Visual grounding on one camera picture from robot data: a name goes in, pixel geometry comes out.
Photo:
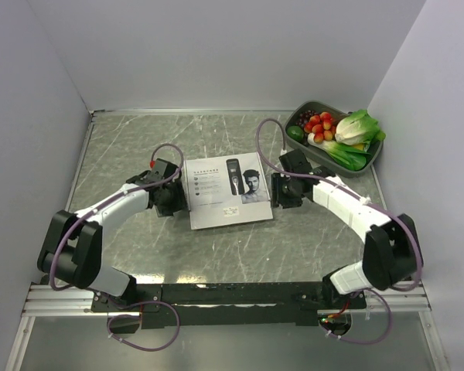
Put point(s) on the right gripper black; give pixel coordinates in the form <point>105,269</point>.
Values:
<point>277,196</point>

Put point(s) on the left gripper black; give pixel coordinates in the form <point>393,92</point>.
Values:
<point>179,203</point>

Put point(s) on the white box with black tray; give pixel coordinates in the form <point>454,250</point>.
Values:
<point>226,190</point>

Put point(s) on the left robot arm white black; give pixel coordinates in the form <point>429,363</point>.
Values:
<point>73,245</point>

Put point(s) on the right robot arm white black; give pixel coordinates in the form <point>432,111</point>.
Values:
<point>391,251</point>

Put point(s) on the green avocado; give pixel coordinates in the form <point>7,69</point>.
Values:
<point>295,133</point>

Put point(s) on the red strawberries cluster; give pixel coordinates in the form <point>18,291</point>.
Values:
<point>320,128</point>

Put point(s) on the bok choy vegetable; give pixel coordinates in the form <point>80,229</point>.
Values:
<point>347,156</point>

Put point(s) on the dark purple grapes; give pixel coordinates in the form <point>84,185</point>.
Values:
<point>305,117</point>

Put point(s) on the dark grey food tray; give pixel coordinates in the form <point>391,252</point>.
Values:
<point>320,156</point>

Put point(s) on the green white cabbage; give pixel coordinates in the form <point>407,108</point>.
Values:
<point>359,128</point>

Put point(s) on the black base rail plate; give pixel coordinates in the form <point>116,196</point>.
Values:
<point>298,303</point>

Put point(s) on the aluminium profile rail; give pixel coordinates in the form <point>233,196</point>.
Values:
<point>43,301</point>

